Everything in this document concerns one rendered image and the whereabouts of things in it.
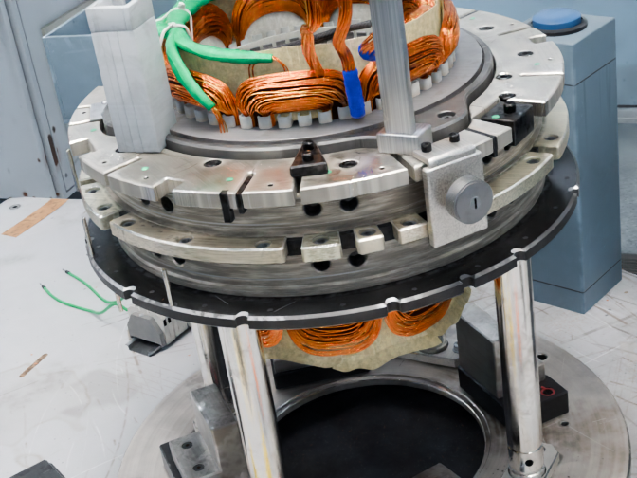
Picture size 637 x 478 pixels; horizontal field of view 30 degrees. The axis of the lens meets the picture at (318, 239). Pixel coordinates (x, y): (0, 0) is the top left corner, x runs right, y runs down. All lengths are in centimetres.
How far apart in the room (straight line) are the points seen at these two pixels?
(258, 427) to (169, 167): 18
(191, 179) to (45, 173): 251
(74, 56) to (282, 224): 47
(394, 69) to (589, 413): 39
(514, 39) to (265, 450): 32
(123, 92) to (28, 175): 250
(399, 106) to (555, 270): 47
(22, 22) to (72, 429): 211
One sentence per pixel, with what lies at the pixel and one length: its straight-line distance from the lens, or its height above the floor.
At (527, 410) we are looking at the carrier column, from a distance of 82.
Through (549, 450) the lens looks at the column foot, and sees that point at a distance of 89.
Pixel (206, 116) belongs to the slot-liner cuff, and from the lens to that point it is 72.
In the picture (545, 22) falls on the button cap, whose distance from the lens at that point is 100.
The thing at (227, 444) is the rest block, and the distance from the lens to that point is 85.
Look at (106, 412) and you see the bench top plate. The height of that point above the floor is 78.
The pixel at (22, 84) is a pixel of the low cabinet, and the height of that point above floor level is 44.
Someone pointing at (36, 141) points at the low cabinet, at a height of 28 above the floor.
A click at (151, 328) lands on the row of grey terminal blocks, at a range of 111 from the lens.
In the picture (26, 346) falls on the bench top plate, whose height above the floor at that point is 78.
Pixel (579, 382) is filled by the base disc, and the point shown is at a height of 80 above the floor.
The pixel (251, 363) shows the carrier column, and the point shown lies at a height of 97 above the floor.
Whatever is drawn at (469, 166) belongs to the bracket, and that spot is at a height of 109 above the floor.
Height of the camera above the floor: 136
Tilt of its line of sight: 27 degrees down
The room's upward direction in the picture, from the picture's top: 9 degrees counter-clockwise
